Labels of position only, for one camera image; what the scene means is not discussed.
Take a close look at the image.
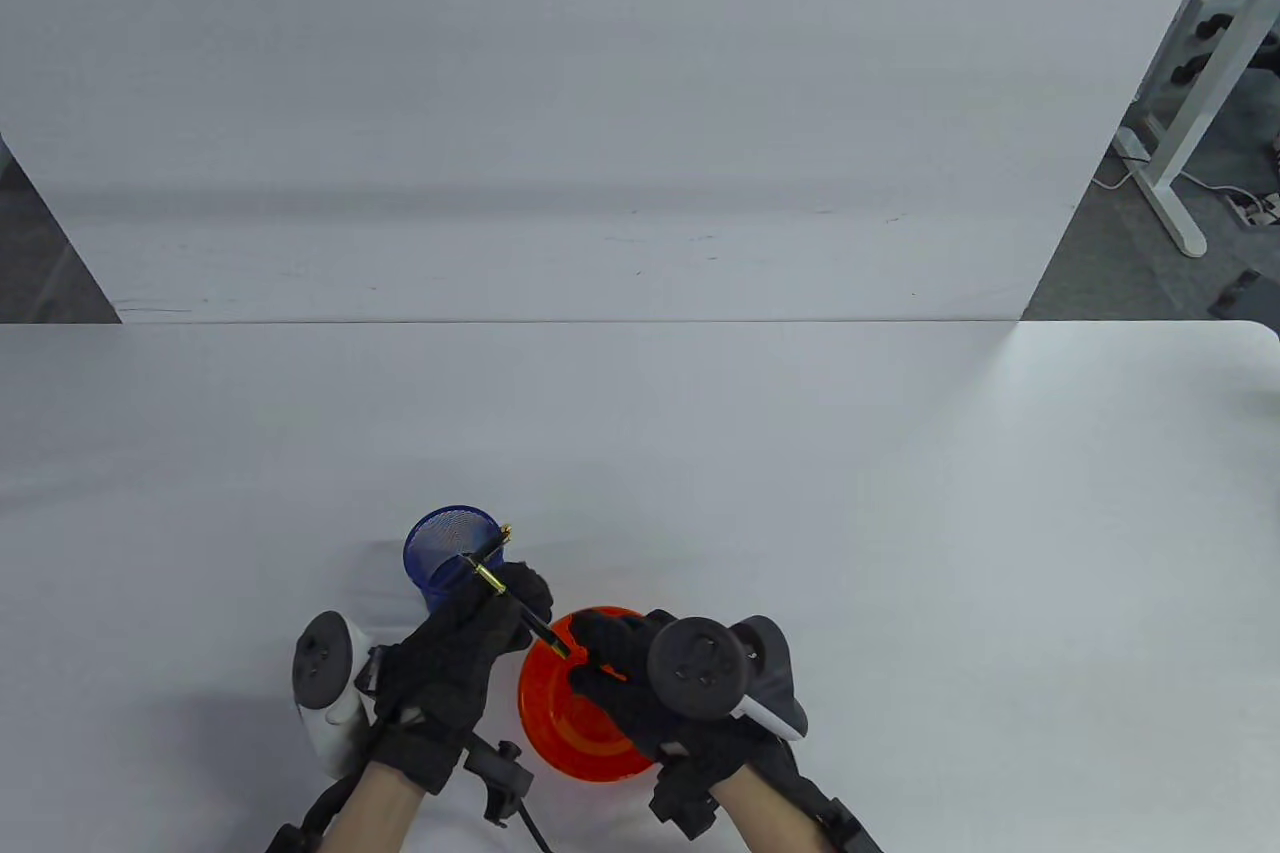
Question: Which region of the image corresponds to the blue mesh pen holder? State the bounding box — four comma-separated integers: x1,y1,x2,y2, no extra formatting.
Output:
404,506,513,614

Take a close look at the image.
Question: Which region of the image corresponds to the grey and white controller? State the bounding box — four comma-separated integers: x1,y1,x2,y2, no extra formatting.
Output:
647,615,809,742
292,611,377,780

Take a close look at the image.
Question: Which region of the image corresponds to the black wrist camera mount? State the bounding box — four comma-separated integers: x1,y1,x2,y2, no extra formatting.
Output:
650,761,723,840
462,738,536,824

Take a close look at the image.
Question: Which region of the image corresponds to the person's left hand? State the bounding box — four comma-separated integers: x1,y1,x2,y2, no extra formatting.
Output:
372,561,554,794

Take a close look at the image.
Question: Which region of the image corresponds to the white desk frame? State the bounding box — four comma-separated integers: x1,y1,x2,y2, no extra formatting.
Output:
1115,0,1280,257

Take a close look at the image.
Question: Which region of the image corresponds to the person's left forearm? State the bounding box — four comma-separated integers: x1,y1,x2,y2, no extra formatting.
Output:
325,763,421,853

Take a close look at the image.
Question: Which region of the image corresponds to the person's right hand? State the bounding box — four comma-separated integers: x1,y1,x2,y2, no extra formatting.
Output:
568,609,801,784

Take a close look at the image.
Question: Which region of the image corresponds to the orange plastic bowl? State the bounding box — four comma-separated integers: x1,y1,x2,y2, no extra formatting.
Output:
518,606,661,781

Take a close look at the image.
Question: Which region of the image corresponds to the person's right forearm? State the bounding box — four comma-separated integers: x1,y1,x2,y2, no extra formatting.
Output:
715,773,831,853

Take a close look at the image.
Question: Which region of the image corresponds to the white partition board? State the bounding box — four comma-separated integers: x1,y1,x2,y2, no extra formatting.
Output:
0,0,1241,324

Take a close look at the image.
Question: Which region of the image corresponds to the white floor cable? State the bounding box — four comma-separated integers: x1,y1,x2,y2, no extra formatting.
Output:
1090,163,1280,204

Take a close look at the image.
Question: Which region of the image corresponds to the black office chair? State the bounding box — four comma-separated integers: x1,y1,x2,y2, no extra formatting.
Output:
1172,11,1241,86

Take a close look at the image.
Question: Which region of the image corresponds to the black arm strap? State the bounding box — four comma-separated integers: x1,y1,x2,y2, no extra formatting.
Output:
265,773,353,853
790,773,883,853

